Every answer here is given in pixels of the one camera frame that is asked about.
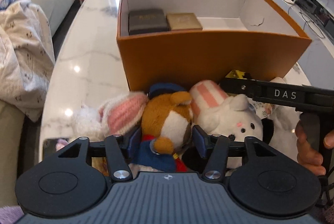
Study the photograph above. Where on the white plush pink striped hat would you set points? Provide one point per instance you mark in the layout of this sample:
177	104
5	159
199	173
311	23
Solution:
218	113

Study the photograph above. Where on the cream patterned blanket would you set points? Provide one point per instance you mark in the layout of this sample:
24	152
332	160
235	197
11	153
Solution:
27	57

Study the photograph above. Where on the white bunny plush pink ears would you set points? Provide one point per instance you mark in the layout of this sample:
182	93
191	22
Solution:
116	116

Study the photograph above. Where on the orange cardboard storage box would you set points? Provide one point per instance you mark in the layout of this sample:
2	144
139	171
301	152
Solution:
254	36

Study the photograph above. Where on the brown plush with blue hat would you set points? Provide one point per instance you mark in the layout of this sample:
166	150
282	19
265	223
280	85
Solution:
166	130

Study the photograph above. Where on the dark grey gift box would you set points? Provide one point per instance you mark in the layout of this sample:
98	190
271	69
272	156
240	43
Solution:
147	21

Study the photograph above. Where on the person's right hand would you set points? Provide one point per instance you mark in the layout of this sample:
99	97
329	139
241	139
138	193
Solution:
307	156

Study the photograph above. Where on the yellow toy item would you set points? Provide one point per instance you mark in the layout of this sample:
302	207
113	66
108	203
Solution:
236	74

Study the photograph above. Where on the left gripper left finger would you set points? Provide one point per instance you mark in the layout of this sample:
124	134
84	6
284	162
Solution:
120	150

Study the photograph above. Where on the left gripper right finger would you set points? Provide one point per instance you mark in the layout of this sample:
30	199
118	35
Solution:
215	150

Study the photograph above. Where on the gold gift box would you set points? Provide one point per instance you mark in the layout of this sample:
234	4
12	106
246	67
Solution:
183	21

